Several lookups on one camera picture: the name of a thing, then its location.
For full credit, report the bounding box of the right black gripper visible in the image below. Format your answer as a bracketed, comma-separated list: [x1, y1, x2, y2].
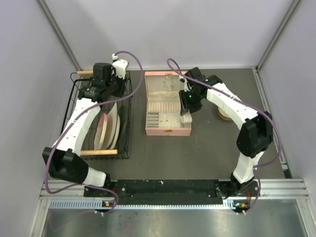
[179, 88, 203, 116]

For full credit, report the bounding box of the small beige pillow block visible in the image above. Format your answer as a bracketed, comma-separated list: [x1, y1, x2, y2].
[180, 112, 193, 124]

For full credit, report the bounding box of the silver rhinestone necklace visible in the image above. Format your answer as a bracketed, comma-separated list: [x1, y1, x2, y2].
[162, 76, 176, 92]

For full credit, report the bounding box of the pink jewelry box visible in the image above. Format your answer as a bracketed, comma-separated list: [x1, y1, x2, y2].
[145, 71, 192, 136]

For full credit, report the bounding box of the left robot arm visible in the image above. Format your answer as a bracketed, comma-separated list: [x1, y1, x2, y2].
[42, 59, 128, 196]

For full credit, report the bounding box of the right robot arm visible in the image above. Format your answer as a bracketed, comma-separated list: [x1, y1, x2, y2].
[179, 67, 273, 199]

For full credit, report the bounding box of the dark teal plate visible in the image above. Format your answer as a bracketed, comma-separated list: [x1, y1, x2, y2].
[118, 105, 128, 149]

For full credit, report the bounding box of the brown ceramic bowl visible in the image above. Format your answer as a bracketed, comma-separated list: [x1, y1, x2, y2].
[217, 107, 232, 121]

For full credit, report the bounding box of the cream dark rimmed plate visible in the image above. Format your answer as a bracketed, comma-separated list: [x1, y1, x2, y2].
[102, 103, 120, 150]

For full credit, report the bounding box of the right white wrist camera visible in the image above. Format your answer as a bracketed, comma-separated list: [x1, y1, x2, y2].
[179, 76, 191, 92]

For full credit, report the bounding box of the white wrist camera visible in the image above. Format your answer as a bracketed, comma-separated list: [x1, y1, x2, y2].
[179, 76, 191, 92]
[112, 54, 129, 79]

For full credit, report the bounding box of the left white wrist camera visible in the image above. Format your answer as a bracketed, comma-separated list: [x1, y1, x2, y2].
[112, 54, 129, 79]

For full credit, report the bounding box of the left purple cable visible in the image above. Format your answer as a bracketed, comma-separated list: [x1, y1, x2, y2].
[44, 50, 144, 214]

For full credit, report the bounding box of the purple cable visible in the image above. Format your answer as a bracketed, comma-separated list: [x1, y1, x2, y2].
[44, 50, 144, 214]
[166, 58, 283, 214]

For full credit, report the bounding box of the black wire basket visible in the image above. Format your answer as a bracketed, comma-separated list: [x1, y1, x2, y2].
[55, 74, 133, 160]

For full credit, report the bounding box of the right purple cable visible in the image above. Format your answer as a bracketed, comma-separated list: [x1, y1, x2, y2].
[166, 58, 283, 214]

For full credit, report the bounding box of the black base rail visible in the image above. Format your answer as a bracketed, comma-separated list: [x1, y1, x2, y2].
[83, 178, 260, 204]

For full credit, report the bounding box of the grey slotted cable duct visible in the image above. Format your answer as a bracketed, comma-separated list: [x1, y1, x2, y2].
[49, 199, 249, 210]

